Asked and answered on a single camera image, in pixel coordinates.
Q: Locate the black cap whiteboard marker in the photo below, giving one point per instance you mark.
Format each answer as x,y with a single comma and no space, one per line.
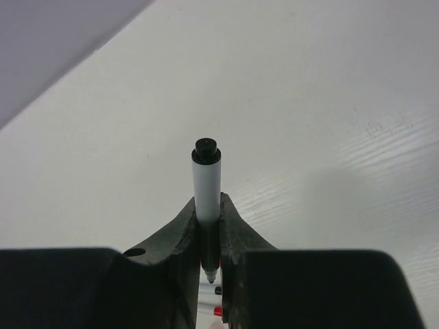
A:
205,289

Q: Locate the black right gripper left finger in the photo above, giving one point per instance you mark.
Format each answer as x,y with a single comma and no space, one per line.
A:
152,285

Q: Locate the red cap whiteboard marker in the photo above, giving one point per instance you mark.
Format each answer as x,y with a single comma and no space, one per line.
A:
210,309

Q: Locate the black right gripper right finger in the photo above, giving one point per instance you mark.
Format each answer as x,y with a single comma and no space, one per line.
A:
265,287

